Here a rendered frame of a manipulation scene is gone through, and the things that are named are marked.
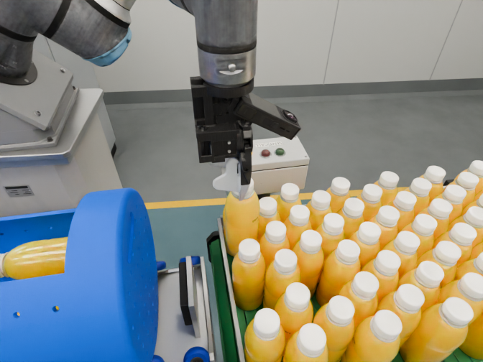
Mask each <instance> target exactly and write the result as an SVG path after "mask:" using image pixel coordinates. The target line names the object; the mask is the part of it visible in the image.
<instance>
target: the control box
mask: <svg viewBox="0 0 483 362"><path fill-rule="evenodd" d="M275 142H276V143H275ZM277 142H279V144H278V143H277ZM273 143H274V145H273ZM280 143H282V144H280ZM255 144H256V145H255ZM261 144H264V146H262V145H261ZM267 144H268V145H267ZM257 145H258V146H257ZM260 145H261V146H260ZM265 145H267V146H265ZM277 148H283V149H284V150H285V153H284V154H283V155H278V154H276V153H275V150H276V149H277ZM263 149H268V150H269V151H270V156H268V157H264V156H262V155H261V151H262V150H263ZM309 160H310V158H309V156H308V155H307V153H306V151H305V150H304V148H303V145H302V144H301V143H300V140H299V138H298V137H297V136H295V137H294V138H293V140H289V139H287V138H285V137H280V138H272V139H258V140H253V151H252V176H251V178H252V179H253V181H254V191H255V192H256V194H257V195H261V194H267V193H273V192H281V188H282V186H283V185H284V184H286V183H293V184H295V185H297V186H298V188H299V190H301V189H304V187H305V180H306V175H307V171H308V164H309Z"/></svg>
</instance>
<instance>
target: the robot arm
mask: <svg viewBox="0 0 483 362"><path fill-rule="evenodd" d="M135 1H136V0H0V76H4V77H8V78H20V77H23V76H25V75H26V74H27V73H28V71H29V69H30V68H31V65H32V52H33V44H34V41H35V39H36V37H37V35H38V34H39V33H40V34H41V35H43V36H45V37H47V38H48V39H50V40H52V41H53V42H56V43H58V44H59V45H61V46H63V47H64V48H66V49H68V50H70V51H71V52H73V53H75V54H77V55H78V56H80V57H81V58H82V59H84V60H86V61H89V62H92V63H93V64H95V65H97V66H100V67H106V66H108V65H111V64H112V63H114V62H115V61H117V60H118V59H119V58H120V57H121V55H122V54H123V53H124V51H125V50H126V48H127V47H128V44H129V42H130V41H131V38H132V31H131V30H130V28H129V25H130V24H131V22H132V21H131V17H130V9H131V8H132V6H133V5H134V3H135ZM169 1H170V2H171V3H172V4H174V5H175V6H177V7H178V8H181V9H184V10H185V11H187V12H188V13H190V14H192V15H193V16H194V17H195V33H196V40H197V49H198V64H199V73H200V76H195V77H190V86H191V93H192V100H193V113H194V120H195V132H196V139H197V143H198V156H199V163H205V162H209V163H210V164H211V165H213V166H217V167H225V168H226V170H225V173H223V174H222V175H221V176H219V177H217V178H216V179H214V180H213V187H214V188H215V189H217V190H225V191H233V192H238V193H239V201H242V200H243V199H244V197H245V196H246V194H247V193H248V190H249V186H250V183H251V176H252V151H253V133H252V127H251V125H252V123H253V124H256V125H258V126H261V127H263V128H265V129H267V130H269V131H272V132H274V133H276V134H279V135H280V136H283V137H285V138H287V139H289V140H293V138H294V137H295V136H296V134H297V133H298V132H299V131H300V130H301V127H300V125H299V123H298V119H297V118H296V116H295V115H294V114H293V113H291V112H289V111H287V110H285V109H282V108H280V107H278V106H276V105H275V104H273V103H270V102H269V101H266V100H265V99H263V98H260V97H259V96H256V95H255V94H253V93H251V92H252V90H253V89H254V76H255V74H256V56H257V13H258V0H169ZM198 126H199V127H198ZM211 152H212V153H211Z"/></svg>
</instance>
